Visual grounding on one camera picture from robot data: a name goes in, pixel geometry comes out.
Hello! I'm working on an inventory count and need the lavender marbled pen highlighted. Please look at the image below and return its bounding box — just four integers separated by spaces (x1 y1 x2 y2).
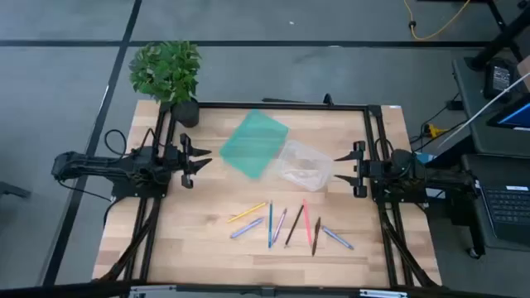
229 216 265 240

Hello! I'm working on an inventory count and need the black power brick with cable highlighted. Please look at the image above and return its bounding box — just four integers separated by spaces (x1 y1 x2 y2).
408 91 467 153

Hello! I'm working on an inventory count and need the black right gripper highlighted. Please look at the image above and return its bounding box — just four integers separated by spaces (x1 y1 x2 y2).
334 140 386 199

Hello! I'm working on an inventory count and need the white cable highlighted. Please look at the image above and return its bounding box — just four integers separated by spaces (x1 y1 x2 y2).
437 72 530 149

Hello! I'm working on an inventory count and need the black power adapter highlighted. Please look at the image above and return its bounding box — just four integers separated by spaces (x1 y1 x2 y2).
483 57 518 103

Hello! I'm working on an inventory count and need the blue-grey pen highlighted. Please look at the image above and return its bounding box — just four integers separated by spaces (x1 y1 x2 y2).
321 225 355 251

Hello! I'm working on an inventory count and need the purple transparent pen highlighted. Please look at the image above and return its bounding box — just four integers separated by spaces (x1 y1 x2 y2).
272 208 288 245

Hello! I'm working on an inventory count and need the dark brown pencil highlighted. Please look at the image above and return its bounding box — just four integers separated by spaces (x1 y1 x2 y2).
311 216 322 257

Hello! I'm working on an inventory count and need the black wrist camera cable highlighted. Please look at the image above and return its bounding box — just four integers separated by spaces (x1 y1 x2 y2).
103 127 158 158

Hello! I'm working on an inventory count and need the white paper sheet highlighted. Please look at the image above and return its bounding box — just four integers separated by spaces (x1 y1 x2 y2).
425 172 447 200

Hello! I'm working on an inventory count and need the potted green plant black pot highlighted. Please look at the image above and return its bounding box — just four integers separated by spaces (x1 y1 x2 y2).
128 40 203 128

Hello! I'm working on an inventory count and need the yellow pencil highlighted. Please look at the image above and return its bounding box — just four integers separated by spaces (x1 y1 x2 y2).
226 201 268 224

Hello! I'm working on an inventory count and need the yellow cable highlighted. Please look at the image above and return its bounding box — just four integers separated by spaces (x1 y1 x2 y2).
402 0 472 41

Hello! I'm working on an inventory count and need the yellow plug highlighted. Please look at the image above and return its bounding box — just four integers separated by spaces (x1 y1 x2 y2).
422 123 447 140

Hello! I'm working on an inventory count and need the black laptop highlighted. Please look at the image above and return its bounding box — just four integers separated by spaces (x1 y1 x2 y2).
479 185 530 246

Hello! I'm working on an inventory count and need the black pencil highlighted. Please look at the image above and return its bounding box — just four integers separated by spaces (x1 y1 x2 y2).
284 204 306 248

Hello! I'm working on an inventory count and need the tablet with blue screen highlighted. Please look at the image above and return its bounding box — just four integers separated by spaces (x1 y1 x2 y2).
486 94 530 132

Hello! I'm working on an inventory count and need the dark rolling desk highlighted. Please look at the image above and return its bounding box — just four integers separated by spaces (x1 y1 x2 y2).
460 153 530 260

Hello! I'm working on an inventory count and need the black desk crossbar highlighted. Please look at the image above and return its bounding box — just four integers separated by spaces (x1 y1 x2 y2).
420 135 476 180

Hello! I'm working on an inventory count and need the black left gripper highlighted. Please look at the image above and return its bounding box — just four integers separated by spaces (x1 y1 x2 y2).
167 132 213 190

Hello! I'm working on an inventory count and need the brown cardboard piece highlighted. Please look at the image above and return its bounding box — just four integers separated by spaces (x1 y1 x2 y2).
516 55 530 93

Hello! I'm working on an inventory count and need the grey chair base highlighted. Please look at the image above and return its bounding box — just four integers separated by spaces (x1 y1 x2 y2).
0 180 33 200

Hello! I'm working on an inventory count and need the teal plastic bin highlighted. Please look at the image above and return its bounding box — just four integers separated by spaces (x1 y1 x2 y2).
218 108 290 180

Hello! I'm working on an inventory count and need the black desk stand leg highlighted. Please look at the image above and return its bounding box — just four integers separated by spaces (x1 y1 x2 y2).
466 0 530 72

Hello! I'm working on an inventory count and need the blue white box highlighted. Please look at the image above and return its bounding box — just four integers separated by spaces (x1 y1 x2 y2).
413 151 435 167

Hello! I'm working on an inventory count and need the pink pencil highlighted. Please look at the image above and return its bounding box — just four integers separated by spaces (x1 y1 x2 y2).
301 199 313 247

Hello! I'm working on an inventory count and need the silver bracket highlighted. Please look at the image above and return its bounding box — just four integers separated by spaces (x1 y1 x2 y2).
359 288 409 298
129 284 178 298

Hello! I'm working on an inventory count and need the blue pencil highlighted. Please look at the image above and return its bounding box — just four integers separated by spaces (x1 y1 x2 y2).
267 200 274 249

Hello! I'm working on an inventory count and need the dark grey desk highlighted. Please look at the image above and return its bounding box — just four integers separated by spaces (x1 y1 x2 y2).
450 55 530 159

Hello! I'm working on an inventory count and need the black aluminium table frame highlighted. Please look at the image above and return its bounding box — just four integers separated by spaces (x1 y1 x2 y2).
93 101 442 291

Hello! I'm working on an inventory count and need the clear plastic bin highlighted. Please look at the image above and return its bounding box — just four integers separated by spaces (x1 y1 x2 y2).
275 139 335 193

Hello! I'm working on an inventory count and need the black crossbeam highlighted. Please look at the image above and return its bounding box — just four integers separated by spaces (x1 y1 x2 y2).
0 280 530 298

